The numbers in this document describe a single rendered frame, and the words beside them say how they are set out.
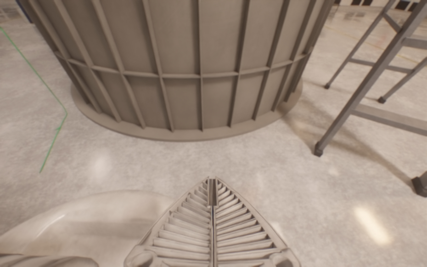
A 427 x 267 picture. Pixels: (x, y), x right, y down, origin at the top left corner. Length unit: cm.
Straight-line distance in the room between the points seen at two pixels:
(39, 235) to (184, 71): 71
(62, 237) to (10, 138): 113
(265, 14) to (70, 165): 123
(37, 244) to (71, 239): 6
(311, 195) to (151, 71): 100
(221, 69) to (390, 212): 106
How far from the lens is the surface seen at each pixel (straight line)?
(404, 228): 117
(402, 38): 103
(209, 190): 16
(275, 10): 90
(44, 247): 55
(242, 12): 81
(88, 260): 24
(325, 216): 95
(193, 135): 101
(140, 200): 47
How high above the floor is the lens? 76
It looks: 46 degrees down
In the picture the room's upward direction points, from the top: 3 degrees clockwise
